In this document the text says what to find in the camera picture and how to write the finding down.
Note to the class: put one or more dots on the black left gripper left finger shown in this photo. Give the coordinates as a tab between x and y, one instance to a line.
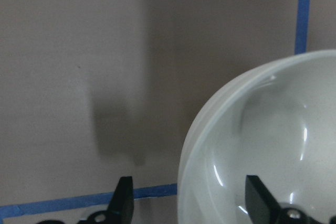
121	206

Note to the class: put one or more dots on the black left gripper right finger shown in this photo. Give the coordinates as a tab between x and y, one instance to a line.
261	205

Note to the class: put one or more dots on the white ceramic bowl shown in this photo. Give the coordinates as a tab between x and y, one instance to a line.
277	122

